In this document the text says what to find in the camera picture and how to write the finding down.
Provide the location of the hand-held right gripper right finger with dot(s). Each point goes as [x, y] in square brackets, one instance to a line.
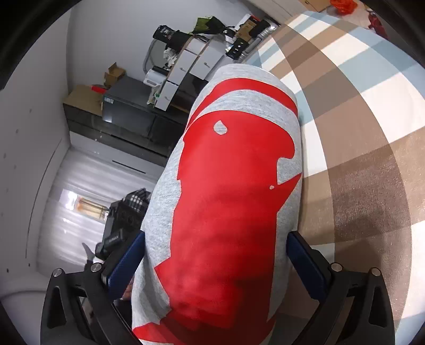
[307, 268]

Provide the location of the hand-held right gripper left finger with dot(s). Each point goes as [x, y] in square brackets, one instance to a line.
[124, 265]

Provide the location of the grey hoodie with red print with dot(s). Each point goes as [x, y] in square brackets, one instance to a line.
[225, 199]

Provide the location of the person's left hand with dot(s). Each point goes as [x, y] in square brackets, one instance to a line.
[128, 292]

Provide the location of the white curtain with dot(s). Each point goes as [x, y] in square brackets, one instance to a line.
[66, 185]

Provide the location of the black glossy low cabinet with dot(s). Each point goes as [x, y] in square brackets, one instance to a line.
[132, 142]

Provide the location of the dark grey metal box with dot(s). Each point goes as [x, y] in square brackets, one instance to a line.
[132, 106]

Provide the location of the large brown cardboard box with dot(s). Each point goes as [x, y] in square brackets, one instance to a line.
[81, 96]

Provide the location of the small open cardboard box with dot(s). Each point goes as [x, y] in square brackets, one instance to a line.
[114, 74]

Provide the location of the small white appliance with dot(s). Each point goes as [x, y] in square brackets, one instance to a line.
[154, 77]

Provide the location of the checkered blanket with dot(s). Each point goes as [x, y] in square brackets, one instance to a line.
[358, 116]

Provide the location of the grey rounded panel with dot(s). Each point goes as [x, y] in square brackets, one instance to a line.
[149, 54]

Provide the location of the white crumpled cloth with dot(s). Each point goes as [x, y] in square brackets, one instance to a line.
[171, 56]

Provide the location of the white drawer cabinet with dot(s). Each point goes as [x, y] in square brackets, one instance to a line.
[196, 63]

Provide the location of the black device with white dots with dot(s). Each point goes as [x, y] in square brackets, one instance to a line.
[238, 49]

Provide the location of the green and black bag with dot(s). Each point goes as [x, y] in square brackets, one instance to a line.
[207, 25]

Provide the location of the red and black object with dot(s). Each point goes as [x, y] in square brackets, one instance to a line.
[378, 22]

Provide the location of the tan wooden board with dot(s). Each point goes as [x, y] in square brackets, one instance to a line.
[313, 4]

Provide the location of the red plastic bag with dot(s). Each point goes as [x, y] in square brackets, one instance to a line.
[343, 6]

